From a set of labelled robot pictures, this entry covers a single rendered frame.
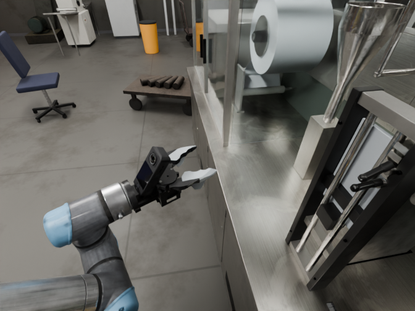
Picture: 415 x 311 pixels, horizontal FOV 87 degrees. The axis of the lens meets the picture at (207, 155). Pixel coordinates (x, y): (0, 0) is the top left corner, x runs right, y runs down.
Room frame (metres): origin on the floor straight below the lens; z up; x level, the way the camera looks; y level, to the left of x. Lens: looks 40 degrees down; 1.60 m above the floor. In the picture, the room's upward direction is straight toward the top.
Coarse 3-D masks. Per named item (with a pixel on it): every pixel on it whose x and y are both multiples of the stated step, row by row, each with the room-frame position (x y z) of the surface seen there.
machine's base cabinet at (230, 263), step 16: (192, 96) 1.95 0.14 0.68; (192, 112) 2.03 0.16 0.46; (208, 160) 1.09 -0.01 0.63; (208, 192) 1.08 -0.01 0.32; (224, 208) 0.65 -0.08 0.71; (224, 224) 0.63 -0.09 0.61; (224, 240) 0.60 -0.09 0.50; (224, 256) 0.57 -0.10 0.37; (224, 272) 0.54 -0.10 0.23; (240, 272) 0.37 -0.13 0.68; (240, 288) 0.34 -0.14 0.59; (240, 304) 0.31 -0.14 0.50
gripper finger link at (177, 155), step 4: (180, 148) 0.45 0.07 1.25; (184, 148) 0.45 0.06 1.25; (188, 148) 0.45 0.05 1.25; (192, 148) 0.45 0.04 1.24; (172, 152) 0.43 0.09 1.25; (176, 152) 0.43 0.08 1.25; (180, 152) 0.43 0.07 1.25; (184, 152) 0.43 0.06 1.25; (188, 152) 0.45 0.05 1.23; (172, 156) 0.42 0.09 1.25; (176, 156) 0.42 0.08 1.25; (180, 156) 0.42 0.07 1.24; (184, 156) 0.43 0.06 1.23; (172, 160) 0.40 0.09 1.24; (176, 160) 0.40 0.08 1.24; (180, 160) 0.44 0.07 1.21; (176, 164) 0.40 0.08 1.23; (180, 164) 0.44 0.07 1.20
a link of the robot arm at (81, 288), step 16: (96, 272) 0.18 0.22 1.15; (112, 272) 0.18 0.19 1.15; (0, 288) 0.11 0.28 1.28; (16, 288) 0.11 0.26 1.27; (32, 288) 0.12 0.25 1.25; (48, 288) 0.12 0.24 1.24; (64, 288) 0.13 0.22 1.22; (80, 288) 0.13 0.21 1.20; (96, 288) 0.14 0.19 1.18; (112, 288) 0.15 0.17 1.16; (128, 288) 0.15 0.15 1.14; (0, 304) 0.09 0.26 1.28; (16, 304) 0.09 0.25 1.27; (32, 304) 0.10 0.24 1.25; (48, 304) 0.10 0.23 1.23; (64, 304) 0.11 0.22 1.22; (80, 304) 0.11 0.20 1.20; (96, 304) 0.12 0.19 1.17; (112, 304) 0.12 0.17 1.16; (128, 304) 0.13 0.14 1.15
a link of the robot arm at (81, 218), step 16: (96, 192) 0.30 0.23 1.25; (64, 208) 0.26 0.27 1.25; (80, 208) 0.26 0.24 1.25; (96, 208) 0.26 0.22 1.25; (48, 224) 0.22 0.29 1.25; (64, 224) 0.23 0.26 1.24; (80, 224) 0.23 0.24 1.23; (96, 224) 0.24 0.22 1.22; (64, 240) 0.21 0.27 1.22; (80, 240) 0.22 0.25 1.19; (96, 240) 0.23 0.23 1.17
